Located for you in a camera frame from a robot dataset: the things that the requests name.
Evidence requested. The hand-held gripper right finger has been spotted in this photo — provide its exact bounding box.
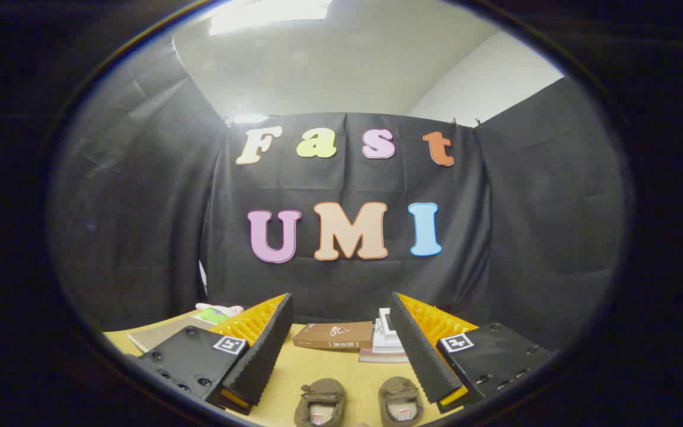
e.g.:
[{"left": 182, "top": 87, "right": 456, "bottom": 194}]
[{"left": 388, "top": 291, "right": 559, "bottom": 415}]

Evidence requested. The ceiling light panel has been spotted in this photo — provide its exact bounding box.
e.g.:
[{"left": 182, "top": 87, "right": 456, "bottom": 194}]
[{"left": 208, "top": 0, "right": 333, "bottom": 36}]

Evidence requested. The plain white book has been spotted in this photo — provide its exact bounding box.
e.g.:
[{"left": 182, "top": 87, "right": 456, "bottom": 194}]
[{"left": 372, "top": 320, "right": 405, "bottom": 355}]

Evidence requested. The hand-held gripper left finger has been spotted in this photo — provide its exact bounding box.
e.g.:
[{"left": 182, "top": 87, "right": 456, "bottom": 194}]
[{"left": 123, "top": 292, "right": 295, "bottom": 416}]

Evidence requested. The brown book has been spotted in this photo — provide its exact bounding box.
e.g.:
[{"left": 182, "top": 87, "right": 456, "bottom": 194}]
[{"left": 292, "top": 321, "right": 374, "bottom": 350}]

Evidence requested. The pink book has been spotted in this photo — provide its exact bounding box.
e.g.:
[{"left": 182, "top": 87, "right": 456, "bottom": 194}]
[{"left": 359, "top": 348, "right": 411, "bottom": 364}]

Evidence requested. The brown fuzzy shoe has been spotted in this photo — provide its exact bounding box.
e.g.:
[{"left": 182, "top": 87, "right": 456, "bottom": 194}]
[
  {"left": 294, "top": 378, "right": 348, "bottom": 427},
  {"left": 377, "top": 376, "right": 425, "bottom": 427}
]

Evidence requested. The pink and green plush toy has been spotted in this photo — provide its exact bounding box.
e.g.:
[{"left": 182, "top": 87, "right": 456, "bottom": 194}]
[{"left": 195, "top": 302, "right": 245, "bottom": 325}]

